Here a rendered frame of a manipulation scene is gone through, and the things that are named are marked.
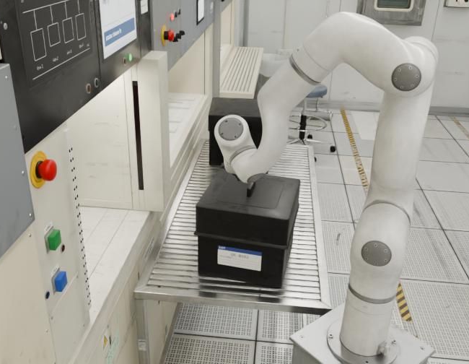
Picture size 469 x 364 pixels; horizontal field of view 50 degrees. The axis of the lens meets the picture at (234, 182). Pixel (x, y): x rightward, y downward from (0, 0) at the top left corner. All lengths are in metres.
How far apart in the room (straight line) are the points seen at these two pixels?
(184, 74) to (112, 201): 1.45
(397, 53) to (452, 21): 4.90
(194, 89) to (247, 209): 1.70
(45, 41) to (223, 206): 0.76
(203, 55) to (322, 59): 1.99
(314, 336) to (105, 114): 0.93
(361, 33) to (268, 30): 4.61
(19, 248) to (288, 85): 0.63
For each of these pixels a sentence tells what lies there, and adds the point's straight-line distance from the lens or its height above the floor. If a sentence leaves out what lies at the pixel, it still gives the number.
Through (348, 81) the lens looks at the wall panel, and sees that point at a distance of 5.81.
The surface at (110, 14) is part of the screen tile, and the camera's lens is 1.30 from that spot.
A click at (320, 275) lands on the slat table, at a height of 0.76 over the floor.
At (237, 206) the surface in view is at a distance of 1.50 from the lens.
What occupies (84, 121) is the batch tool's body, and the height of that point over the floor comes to 1.19.
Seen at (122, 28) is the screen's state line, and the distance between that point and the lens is 1.39.
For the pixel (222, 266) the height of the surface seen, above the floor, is 0.81.
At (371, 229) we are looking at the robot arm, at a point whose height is 1.17.
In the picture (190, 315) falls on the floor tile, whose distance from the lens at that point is 2.64.
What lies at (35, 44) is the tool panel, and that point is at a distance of 0.94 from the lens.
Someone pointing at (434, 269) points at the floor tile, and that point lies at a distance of 3.24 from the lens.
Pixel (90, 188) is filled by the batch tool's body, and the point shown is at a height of 0.94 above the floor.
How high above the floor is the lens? 1.74
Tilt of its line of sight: 26 degrees down
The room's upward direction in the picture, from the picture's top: 2 degrees clockwise
